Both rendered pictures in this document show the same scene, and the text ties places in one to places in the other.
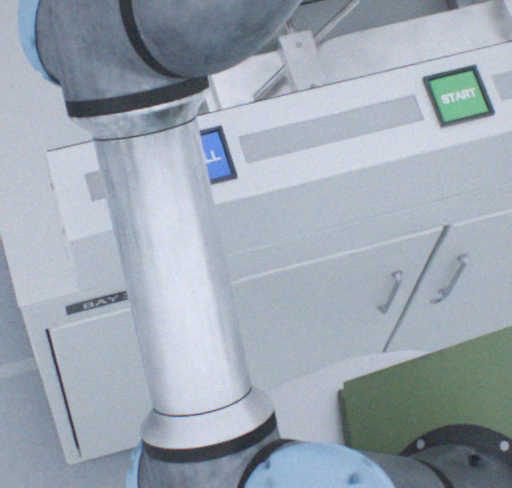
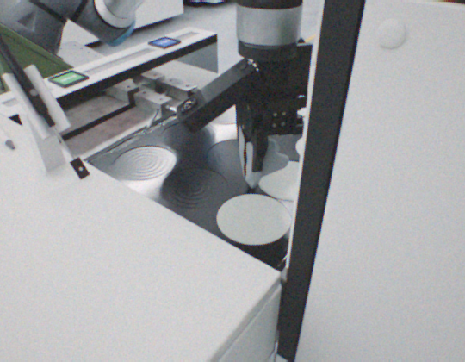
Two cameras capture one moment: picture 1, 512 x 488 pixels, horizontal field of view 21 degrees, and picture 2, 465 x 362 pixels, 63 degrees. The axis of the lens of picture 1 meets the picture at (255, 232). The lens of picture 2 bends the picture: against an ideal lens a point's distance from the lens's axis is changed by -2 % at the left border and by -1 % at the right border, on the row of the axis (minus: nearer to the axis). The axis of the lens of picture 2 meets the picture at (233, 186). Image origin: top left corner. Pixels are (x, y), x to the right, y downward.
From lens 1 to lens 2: 1.69 m
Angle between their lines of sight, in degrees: 72
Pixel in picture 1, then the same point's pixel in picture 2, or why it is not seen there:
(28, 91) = not seen: hidden behind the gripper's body
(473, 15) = (83, 154)
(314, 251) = not seen: hidden behind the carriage
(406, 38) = (114, 134)
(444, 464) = (34, 15)
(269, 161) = (139, 49)
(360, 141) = (107, 61)
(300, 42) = (160, 99)
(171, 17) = not seen: outside the picture
